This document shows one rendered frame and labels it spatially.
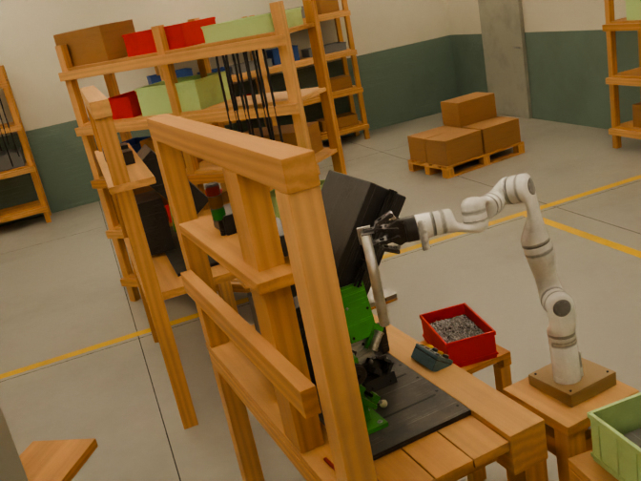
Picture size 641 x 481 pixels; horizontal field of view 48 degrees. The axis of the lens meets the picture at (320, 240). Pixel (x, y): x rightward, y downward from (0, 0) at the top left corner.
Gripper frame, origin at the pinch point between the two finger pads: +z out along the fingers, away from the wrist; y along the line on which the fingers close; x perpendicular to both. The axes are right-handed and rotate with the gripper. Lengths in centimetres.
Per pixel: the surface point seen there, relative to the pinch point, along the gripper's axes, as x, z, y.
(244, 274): -6.2, 38.9, -6.2
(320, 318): 28.9, 17.0, -5.7
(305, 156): 22.7, 11.3, 35.6
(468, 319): -74, -36, -83
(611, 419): 16, -61, -70
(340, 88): -930, -21, -181
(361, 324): -39, 8, -53
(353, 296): -43, 9, -43
